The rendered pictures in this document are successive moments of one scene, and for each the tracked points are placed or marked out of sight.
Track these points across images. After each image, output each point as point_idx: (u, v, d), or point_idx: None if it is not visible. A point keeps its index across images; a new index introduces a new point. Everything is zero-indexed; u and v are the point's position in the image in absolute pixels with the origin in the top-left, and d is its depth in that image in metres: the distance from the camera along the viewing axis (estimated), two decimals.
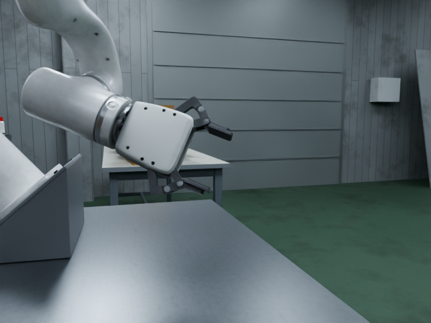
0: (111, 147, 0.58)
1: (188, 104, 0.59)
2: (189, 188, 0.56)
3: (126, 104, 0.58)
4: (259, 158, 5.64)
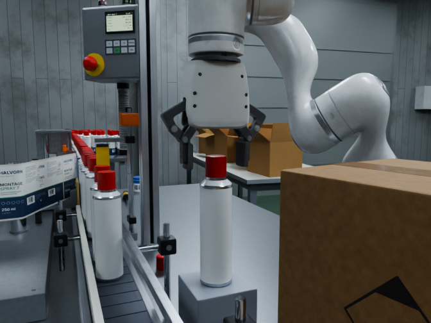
0: (190, 54, 0.54)
1: (256, 114, 0.59)
2: (183, 150, 0.55)
3: (239, 55, 0.55)
4: (312, 164, 5.89)
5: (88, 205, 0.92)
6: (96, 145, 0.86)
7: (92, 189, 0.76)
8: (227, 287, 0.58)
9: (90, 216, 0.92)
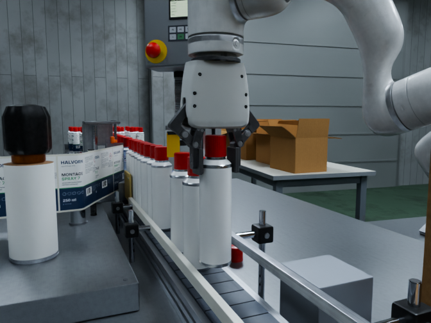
0: (190, 54, 0.54)
1: (251, 120, 0.59)
2: (193, 155, 0.55)
3: (238, 54, 0.55)
4: None
5: (154, 195, 0.89)
6: (168, 133, 0.83)
7: (173, 176, 0.73)
8: (341, 275, 0.55)
9: (156, 206, 0.89)
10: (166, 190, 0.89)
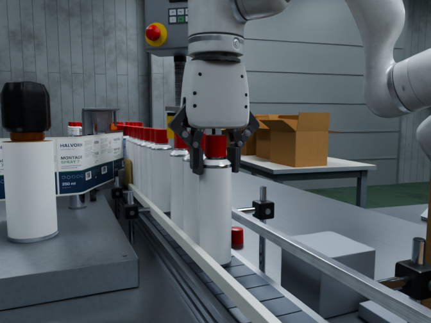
0: (190, 54, 0.55)
1: (251, 120, 0.59)
2: (193, 155, 0.55)
3: (239, 55, 0.55)
4: None
5: (154, 177, 0.89)
6: (167, 114, 0.83)
7: (173, 155, 0.72)
8: (343, 248, 0.55)
9: (156, 189, 0.89)
10: (166, 173, 0.88)
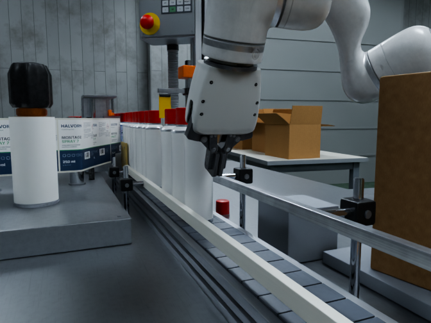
0: (203, 54, 0.50)
1: (247, 129, 0.56)
2: (210, 158, 0.56)
3: (256, 61, 0.50)
4: None
5: (148, 155, 0.96)
6: (160, 95, 0.90)
7: (163, 130, 0.80)
8: (310, 204, 0.62)
9: (150, 166, 0.96)
10: (158, 150, 0.96)
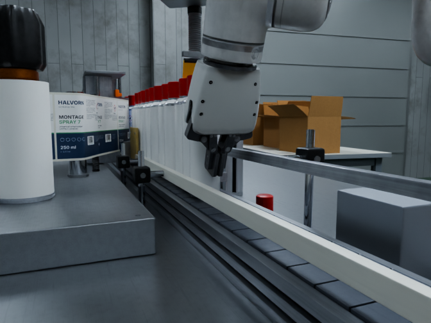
0: (202, 54, 0.50)
1: (247, 129, 0.56)
2: (209, 158, 0.56)
3: (256, 61, 0.50)
4: None
5: (168, 138, 0.76)
6: (185, 61, 0.70)
7: (178, 102, 0.69)
8: None
9: (170, 152, 0.76)
10: None
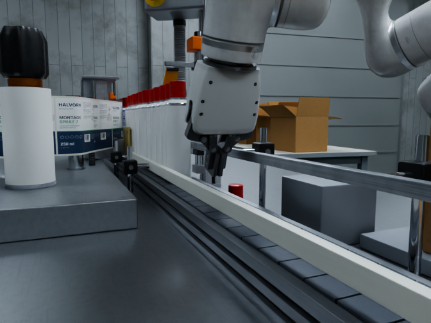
0: (202, 54, 0.50)
1: (247, 129, 0.56)
2: (209, 158, 0.56)
3: (256, 61, 0.50)
4: None
5: (152, 136, 0.88)
6: (167, 70, 0.82)
7: (159, 106, 0.82)
8: None
9: (155, 147, 0.88)
10: None
